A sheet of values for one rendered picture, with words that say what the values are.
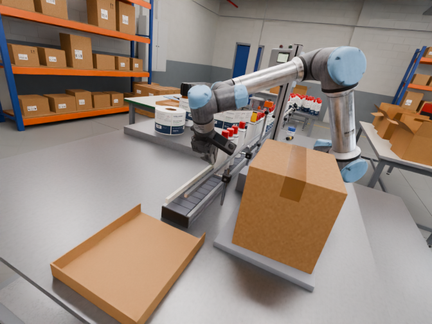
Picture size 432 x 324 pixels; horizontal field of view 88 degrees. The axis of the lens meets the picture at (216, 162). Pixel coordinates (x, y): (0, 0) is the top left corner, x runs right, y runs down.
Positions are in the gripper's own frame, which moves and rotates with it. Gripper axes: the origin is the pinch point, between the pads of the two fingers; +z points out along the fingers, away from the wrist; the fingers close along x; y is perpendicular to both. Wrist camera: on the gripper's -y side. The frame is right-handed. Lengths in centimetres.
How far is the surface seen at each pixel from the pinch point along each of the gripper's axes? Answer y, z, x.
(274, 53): -1, -10, -80
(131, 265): -1, -14, 49
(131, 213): 12.9, -8.6, 35.4
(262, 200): -26.4, -20.3, 20.5
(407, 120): -122, 93, -188
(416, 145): -125, 89, -148
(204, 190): -1.7, 1.5, 13.2
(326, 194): -40, -26, 16
